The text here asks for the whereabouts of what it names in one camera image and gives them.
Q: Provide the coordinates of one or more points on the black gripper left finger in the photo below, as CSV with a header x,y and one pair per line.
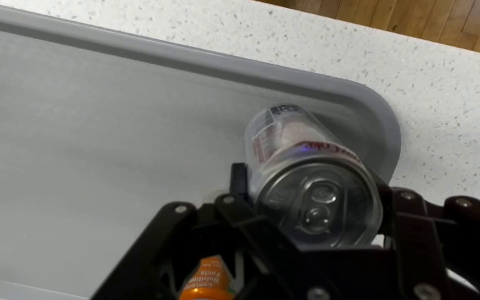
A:
x,y
183,234

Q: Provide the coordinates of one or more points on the silver Diet Coke can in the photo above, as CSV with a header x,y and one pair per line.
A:
x,y
308,182

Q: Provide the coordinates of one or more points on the orange Fanta can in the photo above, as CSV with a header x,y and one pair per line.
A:
x,y
211,281

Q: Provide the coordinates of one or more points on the grey plastic tray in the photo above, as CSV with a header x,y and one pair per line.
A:
x,y
99,129

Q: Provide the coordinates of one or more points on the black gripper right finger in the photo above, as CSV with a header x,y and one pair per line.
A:
x,y
438,247

